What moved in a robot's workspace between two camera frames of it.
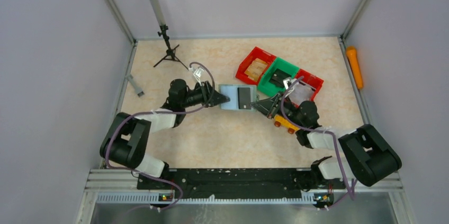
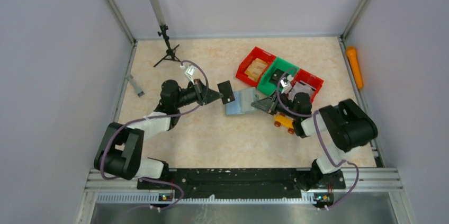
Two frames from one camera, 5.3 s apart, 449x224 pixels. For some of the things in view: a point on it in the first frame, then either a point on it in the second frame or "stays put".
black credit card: [244, 98] → [225, 88]
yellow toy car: [280, 121] stays put
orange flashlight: [353, 58] stays put
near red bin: [310, 80] stays put
